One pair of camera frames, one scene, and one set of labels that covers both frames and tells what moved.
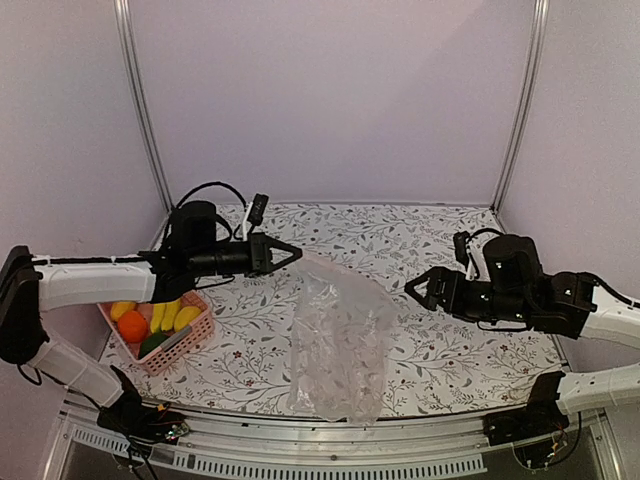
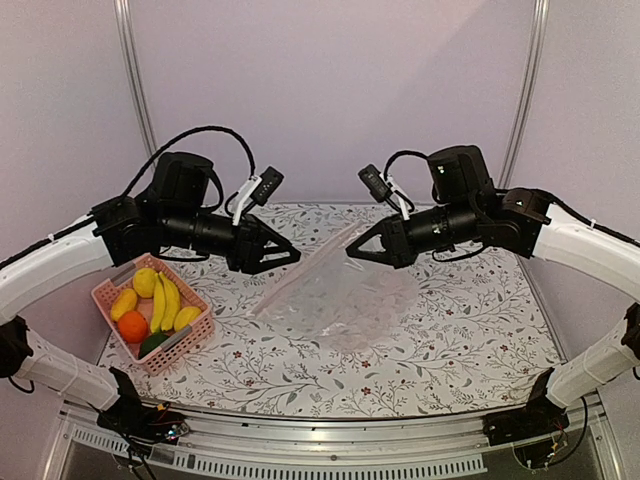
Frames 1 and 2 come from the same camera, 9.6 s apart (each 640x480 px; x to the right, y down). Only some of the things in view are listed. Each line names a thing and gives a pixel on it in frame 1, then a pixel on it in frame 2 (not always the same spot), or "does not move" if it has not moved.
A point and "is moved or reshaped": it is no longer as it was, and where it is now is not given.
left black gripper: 260,258 does not move
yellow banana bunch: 164,315 does not move
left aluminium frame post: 126,32 does not move
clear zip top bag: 342,328 is moved or reshaped
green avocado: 151,342 does not move
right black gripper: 438,276 to 397,249
